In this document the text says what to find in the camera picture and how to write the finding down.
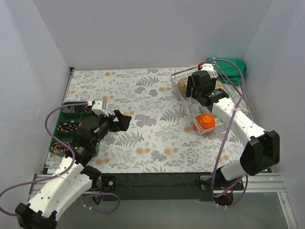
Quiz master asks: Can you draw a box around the beige bowl green leaf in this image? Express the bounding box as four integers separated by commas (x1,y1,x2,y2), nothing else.
215,80,224,90

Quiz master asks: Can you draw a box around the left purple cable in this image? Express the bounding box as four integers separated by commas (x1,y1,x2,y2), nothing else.
0,101,121,217

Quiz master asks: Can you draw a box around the coiled braided cord middle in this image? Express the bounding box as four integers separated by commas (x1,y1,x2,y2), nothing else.
57,121,80,132

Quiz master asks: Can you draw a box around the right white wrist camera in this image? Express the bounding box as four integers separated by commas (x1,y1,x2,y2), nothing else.
198,62,215,78

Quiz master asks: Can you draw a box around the clear plastic bag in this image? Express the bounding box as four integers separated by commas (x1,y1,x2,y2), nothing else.
61,105,75,113

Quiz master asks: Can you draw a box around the coiled braided cord bottom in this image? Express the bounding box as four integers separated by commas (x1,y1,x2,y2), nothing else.
51,141,72,153

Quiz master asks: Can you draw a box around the aluminium frame rail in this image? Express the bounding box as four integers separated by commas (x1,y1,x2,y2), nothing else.
29,173,287,196

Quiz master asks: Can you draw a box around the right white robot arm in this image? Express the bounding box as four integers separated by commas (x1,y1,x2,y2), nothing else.
185,71,280,190

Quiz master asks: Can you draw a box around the green compartment tray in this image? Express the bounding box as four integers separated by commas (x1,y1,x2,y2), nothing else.
49,102,98,157

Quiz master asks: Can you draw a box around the floral tablecloth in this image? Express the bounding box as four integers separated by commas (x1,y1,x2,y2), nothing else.
65,68,244,173

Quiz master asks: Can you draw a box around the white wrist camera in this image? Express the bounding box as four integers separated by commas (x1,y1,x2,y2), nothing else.
86,99,109,117
198,62,215,78

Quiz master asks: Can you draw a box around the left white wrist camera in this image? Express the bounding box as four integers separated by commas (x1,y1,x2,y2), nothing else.
86,99,109,117

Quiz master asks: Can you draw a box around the orange plastic bowl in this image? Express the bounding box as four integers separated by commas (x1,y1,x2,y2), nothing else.
196,113,215,134

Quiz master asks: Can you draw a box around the metal wire dish rack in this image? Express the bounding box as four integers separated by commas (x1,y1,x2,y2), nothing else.
170,59,253,135

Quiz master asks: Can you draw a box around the green folded cloth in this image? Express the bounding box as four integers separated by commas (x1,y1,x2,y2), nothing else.
205,57,247,85

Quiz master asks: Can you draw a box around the beige gold dotted bowl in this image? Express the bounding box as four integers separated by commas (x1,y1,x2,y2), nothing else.
177,77,188,94

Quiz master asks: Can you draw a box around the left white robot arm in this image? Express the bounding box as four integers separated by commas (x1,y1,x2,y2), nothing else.
15,110,132,229

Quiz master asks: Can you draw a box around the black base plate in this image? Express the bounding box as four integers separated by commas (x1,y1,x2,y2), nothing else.
97,172,244,202

